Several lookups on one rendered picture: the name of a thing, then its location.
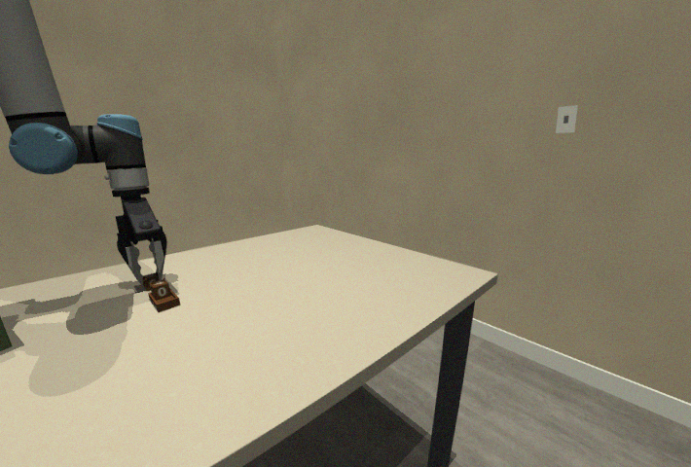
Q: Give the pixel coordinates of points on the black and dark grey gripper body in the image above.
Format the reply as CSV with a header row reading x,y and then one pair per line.
x,y
123,223

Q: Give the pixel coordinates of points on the brown wooden tray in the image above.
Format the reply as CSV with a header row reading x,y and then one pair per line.
x,y
165,303

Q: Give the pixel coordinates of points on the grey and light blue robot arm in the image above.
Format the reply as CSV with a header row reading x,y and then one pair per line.
x,y
42,140

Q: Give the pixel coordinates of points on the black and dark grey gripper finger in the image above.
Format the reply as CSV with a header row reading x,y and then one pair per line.
x,y
130,255
158,247

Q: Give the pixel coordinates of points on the brown number cube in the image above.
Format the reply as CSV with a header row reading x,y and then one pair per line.
x,y
149,278
160,289

